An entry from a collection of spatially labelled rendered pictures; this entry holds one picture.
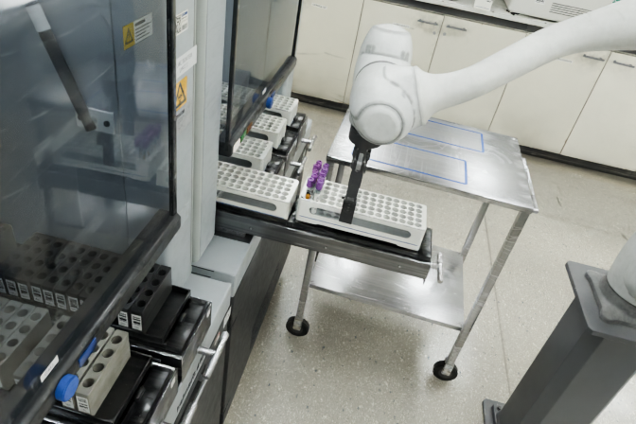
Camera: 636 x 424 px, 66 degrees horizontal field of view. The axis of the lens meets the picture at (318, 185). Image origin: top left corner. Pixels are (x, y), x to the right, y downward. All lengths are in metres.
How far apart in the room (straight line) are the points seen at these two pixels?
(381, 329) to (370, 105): 1.41
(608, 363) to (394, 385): 0.74
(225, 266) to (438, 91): 0.62
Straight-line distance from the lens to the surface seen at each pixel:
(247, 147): 1.35
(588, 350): 1.53
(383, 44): 0.95
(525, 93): 3.55
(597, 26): 1.03
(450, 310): 1.86
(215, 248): 1.20
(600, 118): 3.73
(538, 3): 3.39
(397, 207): 1.17
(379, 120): 0.79
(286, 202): 1.14
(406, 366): 2.01
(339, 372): 1.92
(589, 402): 1.68
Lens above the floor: 1.54
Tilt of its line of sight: 34 degrees down
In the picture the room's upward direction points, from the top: 11 degrees clockwise
